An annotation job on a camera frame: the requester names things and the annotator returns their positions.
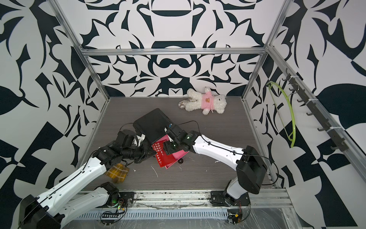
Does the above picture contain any yellow plaid cloth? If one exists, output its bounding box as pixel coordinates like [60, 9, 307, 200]
[105, 163, 130, 183]

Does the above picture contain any aluminium frame back crossbar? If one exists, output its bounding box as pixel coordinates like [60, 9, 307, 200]
[81, 47, 265, 56]

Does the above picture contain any black connector left front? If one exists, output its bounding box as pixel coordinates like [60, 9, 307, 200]
[99, 207, 128, 226]

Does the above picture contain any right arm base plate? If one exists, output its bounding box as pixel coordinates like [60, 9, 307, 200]
[209, 191, 251, 207]

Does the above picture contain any green wire hanger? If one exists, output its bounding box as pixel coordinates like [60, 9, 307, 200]
[266, 81, 296, 148]

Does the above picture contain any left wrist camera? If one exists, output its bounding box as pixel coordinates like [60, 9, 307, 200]
[133, 134, 145, 147]

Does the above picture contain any aluminium frame post right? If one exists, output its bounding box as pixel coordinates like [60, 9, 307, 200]
[241, 0, 294, 101]

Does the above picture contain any aluminium frame post left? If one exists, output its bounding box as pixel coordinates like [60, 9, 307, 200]
[47, 0, 110, 102]

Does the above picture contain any black connector right front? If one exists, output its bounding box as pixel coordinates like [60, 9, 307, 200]
[227, 209, 243, 225]

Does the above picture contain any red postcard with text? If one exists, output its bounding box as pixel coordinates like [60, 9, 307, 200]
[152, 140, 175, 168]

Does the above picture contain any pink drawer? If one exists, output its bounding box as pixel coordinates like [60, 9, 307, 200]
[157, 135, 188, 169]

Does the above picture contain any white teddy bear pink shirt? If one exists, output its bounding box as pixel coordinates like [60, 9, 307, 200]
[184, 87, 227, 115]

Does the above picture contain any map pattern cup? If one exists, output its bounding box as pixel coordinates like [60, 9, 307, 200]
[178, 100, 189, 109]

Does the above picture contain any black drawer cabinet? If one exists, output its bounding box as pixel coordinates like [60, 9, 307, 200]
[133, 108, 173, 145]

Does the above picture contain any aluminium front rail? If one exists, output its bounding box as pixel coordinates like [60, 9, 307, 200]
[122, 189, 293, 210]

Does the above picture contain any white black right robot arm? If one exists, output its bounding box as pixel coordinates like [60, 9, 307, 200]
[164, 124, 267, 199]

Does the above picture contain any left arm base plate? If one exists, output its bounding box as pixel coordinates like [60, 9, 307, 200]
[97, 191, 135, 208]

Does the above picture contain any black hook rail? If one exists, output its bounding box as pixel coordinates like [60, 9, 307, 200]
[283, 69, 349, 152]

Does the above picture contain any black connector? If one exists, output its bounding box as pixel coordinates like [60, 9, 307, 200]
[227, 209, 243, 225]
[99, 207, 128, 226]

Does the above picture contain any aluminium frame post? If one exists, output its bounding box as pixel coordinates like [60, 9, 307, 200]
[241, 0, 294, 101]
[47, 0, 110, 102]

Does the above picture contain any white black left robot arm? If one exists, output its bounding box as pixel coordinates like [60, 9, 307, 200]
[18, 130, 156, 229]

